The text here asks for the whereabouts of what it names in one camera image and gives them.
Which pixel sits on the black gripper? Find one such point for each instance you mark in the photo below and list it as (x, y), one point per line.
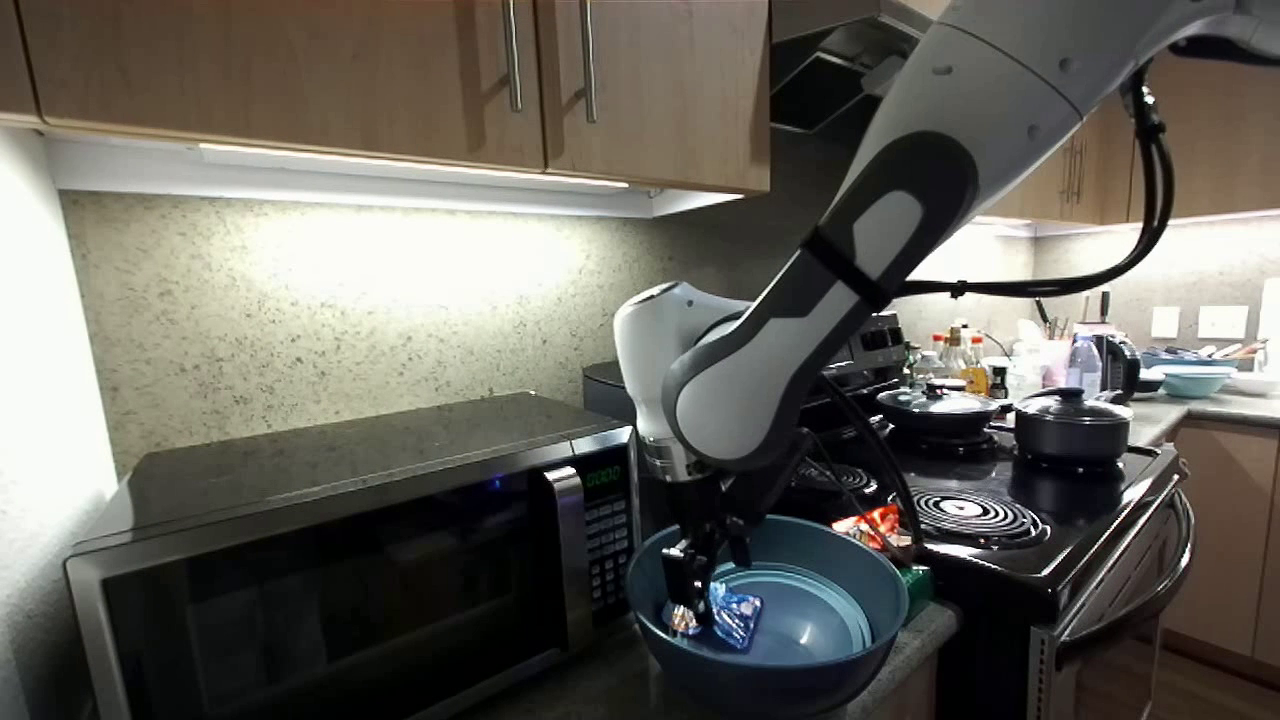
(712, 500)

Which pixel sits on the blue cookie sachet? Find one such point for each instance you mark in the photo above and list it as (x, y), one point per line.
(736, 621)

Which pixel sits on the red popcorn sachet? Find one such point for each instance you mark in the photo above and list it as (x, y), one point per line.
(881, 526)

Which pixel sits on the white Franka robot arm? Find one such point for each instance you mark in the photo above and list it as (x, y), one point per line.
(745, 387)

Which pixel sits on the blue bowl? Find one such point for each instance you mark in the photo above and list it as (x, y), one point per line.
(852, 624)

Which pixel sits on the teal serving bowl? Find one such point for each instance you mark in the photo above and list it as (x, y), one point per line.
(1197, 387)

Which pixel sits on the small stove coil burner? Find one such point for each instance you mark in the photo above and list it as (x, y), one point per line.
(835, 478)

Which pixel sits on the dark grey countertop appliance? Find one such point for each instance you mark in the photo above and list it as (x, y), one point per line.
(601, 388)

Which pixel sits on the black frying pan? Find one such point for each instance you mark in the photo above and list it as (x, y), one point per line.
(942, 417)

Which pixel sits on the large stove coil burner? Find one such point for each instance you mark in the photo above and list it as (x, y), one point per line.
(986, 522)

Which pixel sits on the amber glass bottle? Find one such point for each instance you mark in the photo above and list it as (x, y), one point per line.
(982, 375)

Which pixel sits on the black electric stove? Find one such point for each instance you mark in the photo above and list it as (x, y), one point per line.
(1064, 534)

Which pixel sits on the black steel microwave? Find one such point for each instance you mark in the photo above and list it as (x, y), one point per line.
(334, 586)

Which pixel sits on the black pot with lid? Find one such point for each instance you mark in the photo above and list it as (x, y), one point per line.
(1072, 435)

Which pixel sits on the clear plastic water bottle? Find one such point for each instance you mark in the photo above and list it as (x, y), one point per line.
(1085, 365)

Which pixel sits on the black electric kettle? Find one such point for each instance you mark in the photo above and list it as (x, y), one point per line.
(1121, 361)

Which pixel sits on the under cabinet light strip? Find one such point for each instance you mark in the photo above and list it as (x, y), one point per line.
(401, 180)

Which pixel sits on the steel range hood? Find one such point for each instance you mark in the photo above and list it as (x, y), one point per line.
(813, 81)

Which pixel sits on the wooden base cabinet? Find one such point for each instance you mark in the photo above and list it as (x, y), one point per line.
(1226, 534)

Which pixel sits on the white wall outlet plate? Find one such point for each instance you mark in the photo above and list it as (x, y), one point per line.
(1166, 323)
(1222, 323)

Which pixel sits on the wooden wall cabinet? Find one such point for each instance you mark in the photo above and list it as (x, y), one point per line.
(1226, 147)
(266, 67)

